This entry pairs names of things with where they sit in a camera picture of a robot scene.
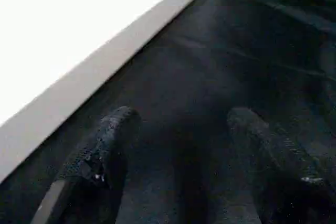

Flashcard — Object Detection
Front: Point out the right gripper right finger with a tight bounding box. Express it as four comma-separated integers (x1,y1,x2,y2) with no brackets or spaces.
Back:
227,106,336,224

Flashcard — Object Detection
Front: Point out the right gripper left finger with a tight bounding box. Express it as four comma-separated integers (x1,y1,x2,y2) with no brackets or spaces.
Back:
31,105,142,224

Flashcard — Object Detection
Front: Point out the white plastic table top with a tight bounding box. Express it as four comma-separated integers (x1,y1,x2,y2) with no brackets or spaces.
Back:
0,0,229,183

